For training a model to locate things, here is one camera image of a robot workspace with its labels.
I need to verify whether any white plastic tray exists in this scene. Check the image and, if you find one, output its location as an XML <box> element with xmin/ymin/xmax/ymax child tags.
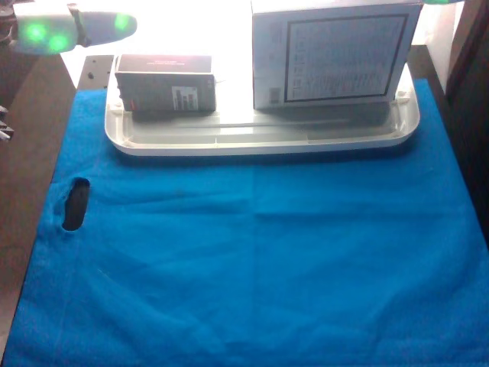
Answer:
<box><xmin>104</xmin><ymin>53</ymin><xmax>421</xmax><ymax>158</ymax></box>

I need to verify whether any grey metal plate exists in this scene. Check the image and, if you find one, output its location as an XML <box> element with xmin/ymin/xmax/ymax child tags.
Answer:
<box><xmin>79</xmin><ymin>55</ymin><xmax>115</xmax><ymax>90</ymax></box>

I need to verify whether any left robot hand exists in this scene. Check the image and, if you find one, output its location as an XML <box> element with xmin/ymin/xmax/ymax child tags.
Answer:
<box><xmin>0</xmin><ymin>106</ymin><xmax>15</xmax><ymax>142</ymax></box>

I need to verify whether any large white printed box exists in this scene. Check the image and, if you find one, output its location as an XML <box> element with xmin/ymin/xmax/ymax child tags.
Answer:
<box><xmin>251</xmin><ymin>0</ymin><xmax>422</xmax><ymax>112</ymax></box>

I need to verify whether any blue cloth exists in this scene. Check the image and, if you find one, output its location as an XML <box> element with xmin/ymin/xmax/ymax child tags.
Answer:
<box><xmin>0</xmin><ymin>78</ymin><xmax>489</xmax><ymax>367</ymax></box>

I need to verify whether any grey mouse box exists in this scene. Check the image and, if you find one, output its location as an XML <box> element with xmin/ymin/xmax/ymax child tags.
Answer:
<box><xmin>114</xmin><ymin>54</ymin><xmax>218</xmax><ymax>114</ymax></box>

